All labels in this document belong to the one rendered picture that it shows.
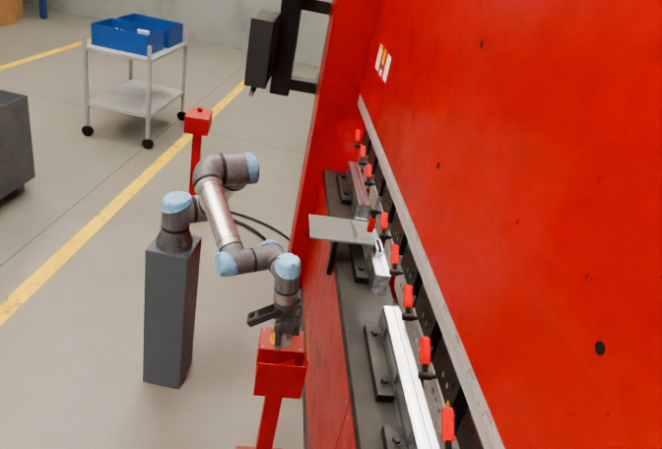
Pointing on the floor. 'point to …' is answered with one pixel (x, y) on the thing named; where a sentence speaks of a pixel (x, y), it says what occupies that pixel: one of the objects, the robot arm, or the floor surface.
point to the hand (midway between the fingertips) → (275, 347)
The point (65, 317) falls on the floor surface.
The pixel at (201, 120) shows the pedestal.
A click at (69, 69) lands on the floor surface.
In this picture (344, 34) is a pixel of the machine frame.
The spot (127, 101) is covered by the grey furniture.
